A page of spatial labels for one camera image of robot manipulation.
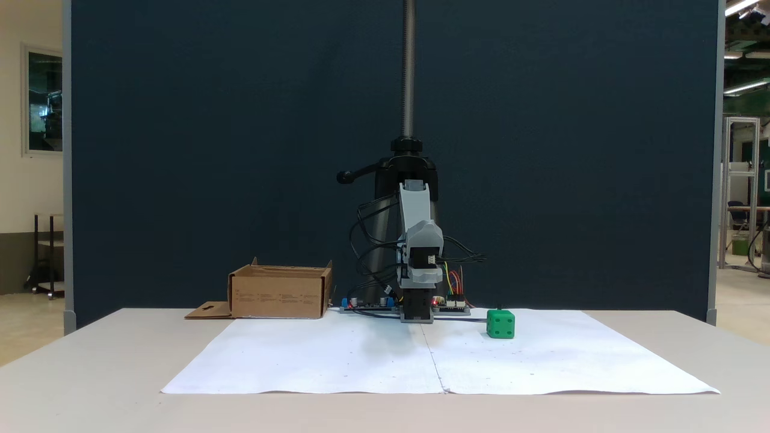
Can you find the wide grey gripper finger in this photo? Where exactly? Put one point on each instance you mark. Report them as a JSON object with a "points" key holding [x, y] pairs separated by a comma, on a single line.
{"points": [[427, 276]]}

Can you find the green die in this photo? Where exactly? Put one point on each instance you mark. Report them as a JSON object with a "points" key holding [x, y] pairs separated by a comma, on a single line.
{"points": [[500, 325]]}

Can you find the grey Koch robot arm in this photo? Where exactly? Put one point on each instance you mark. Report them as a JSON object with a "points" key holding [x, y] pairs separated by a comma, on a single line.
{"points": [[415, 204]]}

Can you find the blue circuit board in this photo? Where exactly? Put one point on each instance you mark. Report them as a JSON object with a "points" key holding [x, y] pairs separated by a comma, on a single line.
{"points": [[367, 305]]}

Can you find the white paper sheet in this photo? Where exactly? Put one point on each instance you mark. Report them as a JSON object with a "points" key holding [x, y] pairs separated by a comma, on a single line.
{"points": [[361, 361]]}

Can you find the brown cardboard box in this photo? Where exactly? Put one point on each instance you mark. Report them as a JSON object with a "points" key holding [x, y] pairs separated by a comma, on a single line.
{"points": [[277, 297]]}

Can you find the black tripod with metal pole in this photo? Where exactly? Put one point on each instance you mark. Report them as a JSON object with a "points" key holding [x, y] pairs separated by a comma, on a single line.
{"points": [[409, 72]]}

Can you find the dark blue partition panel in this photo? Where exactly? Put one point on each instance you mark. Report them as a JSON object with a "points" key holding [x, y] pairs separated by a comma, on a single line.
{"points": [[210, 150]]}

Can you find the ceiling strip light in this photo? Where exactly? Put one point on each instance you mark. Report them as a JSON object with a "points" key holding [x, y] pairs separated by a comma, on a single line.
{"points": [[743, 6], [746, 87]]}

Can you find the black shelf cart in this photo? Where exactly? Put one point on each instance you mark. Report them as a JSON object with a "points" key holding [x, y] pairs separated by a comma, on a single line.
{"points": [[37, 258]]}

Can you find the aluminium profile frame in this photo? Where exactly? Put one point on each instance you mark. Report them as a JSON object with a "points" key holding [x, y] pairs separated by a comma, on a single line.
{"points": [[725, 192]]}

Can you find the framed wall window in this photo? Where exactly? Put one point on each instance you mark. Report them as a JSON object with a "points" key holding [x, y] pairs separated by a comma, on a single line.
{"points": [[45, 102]]}

